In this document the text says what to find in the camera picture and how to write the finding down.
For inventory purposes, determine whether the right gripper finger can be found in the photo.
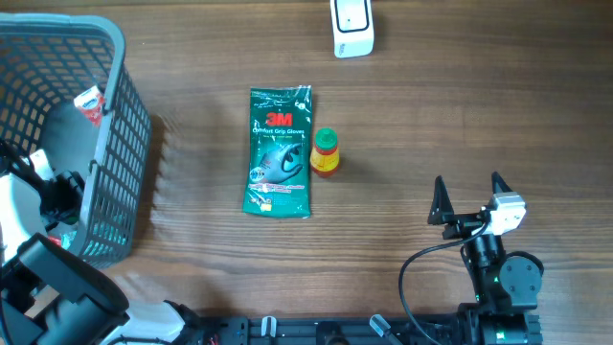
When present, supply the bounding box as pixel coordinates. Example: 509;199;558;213
427;175;455;225
491;172;512;195

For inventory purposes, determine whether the sriracha bottle green cap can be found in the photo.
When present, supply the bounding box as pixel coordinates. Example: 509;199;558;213
309;127;340;177

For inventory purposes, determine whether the green 3M gloves packet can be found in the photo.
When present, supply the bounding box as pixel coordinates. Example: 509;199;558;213
242;85;312;219

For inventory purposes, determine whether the mint green wipes packet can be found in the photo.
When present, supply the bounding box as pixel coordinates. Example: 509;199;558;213
60;231;77;250

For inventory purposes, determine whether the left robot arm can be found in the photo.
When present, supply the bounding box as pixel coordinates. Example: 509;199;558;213
1;141;206;344

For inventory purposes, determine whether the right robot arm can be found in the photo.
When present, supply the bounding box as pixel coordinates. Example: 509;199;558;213
427;172;544;345

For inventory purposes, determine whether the white barcode scanner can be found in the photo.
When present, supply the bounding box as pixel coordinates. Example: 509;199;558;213
329;0;375;58

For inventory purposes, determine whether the red white tissue packet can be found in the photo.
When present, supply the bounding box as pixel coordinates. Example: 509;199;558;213
73;85;105;127

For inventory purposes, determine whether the grey plastic mesh basket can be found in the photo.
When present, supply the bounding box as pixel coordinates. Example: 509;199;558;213
1;13;151;269

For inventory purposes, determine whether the black right camera cable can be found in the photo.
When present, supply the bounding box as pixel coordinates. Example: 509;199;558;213
397;219;492;345

